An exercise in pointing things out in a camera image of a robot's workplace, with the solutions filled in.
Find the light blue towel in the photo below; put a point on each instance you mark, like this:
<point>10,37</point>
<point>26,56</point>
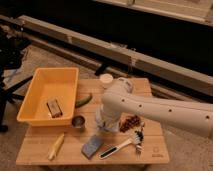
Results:
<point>101,125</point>

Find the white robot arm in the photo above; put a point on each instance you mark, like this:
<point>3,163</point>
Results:
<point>193,117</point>

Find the white paper cup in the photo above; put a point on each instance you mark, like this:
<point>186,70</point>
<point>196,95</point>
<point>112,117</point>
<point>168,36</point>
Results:
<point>106,80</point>

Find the small metal cup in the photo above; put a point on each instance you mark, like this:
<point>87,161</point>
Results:
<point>78,122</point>

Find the green cucumber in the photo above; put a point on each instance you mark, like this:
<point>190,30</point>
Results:
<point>83,101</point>

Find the bunch of dark grapes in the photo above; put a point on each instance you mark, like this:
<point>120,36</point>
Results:
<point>129,123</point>

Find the brown block in bin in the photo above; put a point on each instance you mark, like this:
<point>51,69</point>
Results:
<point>54,108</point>

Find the yellow plastic bin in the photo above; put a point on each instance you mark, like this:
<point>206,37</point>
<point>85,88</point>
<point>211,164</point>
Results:
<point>48,84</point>

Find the white dish brush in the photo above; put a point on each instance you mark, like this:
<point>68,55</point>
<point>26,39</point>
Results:
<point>135,139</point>

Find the blue grey sponge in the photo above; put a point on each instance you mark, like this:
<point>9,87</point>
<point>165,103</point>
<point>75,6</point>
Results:
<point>91,146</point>

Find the long wooden beam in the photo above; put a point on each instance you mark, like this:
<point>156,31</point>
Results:
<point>171,72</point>

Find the black tripod stand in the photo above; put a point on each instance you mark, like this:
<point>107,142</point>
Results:
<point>10,58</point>

